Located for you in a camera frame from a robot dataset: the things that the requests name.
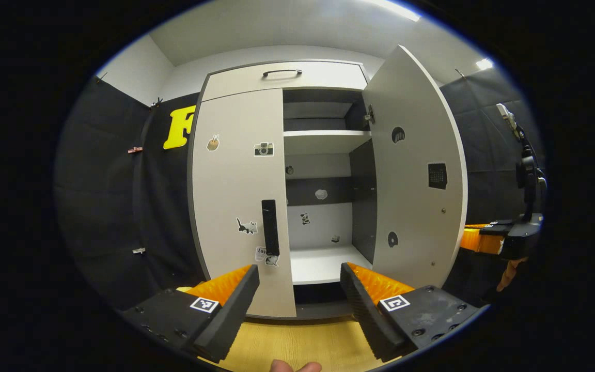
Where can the cabinet door with headphones sticker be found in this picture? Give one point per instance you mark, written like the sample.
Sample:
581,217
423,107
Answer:
416,206

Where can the cabinet door with camera sticker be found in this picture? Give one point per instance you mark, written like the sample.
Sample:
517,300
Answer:
235,181

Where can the beige cabinet drawer front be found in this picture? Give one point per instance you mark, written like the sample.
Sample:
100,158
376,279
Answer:
328,76

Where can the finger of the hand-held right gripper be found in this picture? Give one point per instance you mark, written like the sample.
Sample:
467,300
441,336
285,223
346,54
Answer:
483,242
494,228

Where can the metal door hinge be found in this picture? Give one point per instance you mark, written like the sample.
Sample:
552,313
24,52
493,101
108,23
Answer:
369,115

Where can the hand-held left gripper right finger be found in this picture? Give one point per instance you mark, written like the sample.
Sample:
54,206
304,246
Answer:
367,315

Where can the beige double-door shoe cabinet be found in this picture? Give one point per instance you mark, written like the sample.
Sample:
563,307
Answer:
363,206

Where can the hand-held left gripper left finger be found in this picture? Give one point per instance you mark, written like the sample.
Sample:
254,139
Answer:
230,320

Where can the white cabinet bottom shelf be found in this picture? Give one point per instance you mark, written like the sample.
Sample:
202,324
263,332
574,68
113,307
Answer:
318,263

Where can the black backdrop cloth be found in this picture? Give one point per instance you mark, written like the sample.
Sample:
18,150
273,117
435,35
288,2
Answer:
101,196

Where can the white clip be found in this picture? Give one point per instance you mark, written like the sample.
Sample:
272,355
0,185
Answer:
139,250

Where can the red clip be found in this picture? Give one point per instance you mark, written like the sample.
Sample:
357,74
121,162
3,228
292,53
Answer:
135,150

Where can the yellow plush toy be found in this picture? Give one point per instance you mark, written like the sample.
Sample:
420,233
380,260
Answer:
183,289

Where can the white cabinet shelf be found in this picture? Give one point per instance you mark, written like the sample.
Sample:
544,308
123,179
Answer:
323,142
318,263

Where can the small ceiling light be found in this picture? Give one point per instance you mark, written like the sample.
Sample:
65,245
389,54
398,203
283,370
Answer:
484,64

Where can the long ceiling light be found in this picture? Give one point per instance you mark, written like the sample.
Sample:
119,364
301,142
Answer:
398,9

